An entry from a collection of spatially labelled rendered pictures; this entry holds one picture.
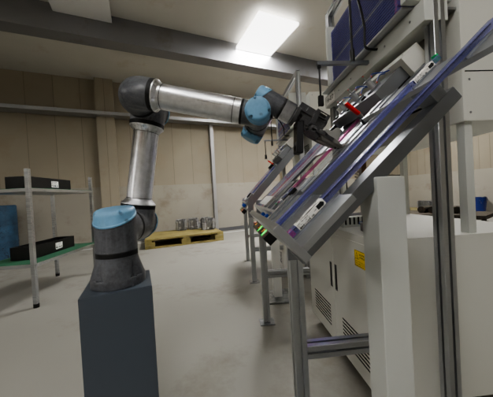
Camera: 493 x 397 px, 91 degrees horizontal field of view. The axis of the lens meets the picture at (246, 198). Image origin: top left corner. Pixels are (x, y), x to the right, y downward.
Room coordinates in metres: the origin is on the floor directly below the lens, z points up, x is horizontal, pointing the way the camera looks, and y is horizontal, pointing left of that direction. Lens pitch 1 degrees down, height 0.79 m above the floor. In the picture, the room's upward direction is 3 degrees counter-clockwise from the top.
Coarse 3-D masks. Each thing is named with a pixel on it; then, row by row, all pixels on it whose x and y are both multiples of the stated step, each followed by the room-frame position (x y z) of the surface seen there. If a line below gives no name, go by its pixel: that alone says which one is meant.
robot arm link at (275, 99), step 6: (258, 90) 0.83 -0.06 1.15; (264, 90) 0.83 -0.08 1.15; (270, 90) 0.84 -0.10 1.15; (264, 96) 0.83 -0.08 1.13; (270, 96) 0.83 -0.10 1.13; (276, 96) 0.84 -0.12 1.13; (282, 96) 0.85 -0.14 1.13; (270, 102) 0.83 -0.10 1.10; (276, 102) 0.83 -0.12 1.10; (282, 102) 0.84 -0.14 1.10; (276, 108) 0.84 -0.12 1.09; (282, 108) 0.84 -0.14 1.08; (276, 114) 0.86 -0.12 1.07
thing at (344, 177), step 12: (492, 24) 0.41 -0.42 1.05; (480, 36) 0.40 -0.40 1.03; (468, 48) 0.40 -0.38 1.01; (456, 60) 0.40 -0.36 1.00; (444, 72) 0.40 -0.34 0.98; (432, 84) 0.40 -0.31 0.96; (420, 96) 0.40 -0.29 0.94; (408, 108) 0.39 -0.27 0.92; (396, 120) 0.39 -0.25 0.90; (384, 132) 0.39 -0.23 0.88; (372, 144) 0.39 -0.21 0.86; (360, 156) 0.39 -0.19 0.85; (348, 168) 0.39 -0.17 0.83; (336, 180) 0.39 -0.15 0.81; (324, 192) 0.39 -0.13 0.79
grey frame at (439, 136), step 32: (416, 32) 0.83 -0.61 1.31; (384, 64) 1.03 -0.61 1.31; (448, 128) 0.77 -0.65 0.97; (448, 160) 0.77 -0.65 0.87; (448, 192) 0.77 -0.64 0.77; (448, 224) 0.78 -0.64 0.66; (448, 256) 0.77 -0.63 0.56; (288, 288) 0.77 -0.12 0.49; (448, 288) 0.77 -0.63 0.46; (448, 320) 0.77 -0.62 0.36; (448, 352) 0.77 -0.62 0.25; (448, 384) 0.78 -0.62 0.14
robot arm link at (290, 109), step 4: (288, 100) 0.85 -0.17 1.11; (288, 104) 0.84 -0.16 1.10; (292, 104) 0.84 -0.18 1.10; (296, 104) 0.85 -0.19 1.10; (284, 108) 0.84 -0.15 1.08; (288, 108) 0.84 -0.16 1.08; (292, 108) 0.84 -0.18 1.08; (296, 108) 0.84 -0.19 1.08; (284, 112) 0.84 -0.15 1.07; (288, 112) 0.84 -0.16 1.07; (292, 112) 0.84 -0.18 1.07; (280, 116) 0.85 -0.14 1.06; (284, 116) 0.85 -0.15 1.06; (288, 116) 0.84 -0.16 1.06; (292, 116) 0.85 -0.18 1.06; (280, 120) 0.87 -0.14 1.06; (284, 120) 0.86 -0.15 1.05; (288, 120) 0.85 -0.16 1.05
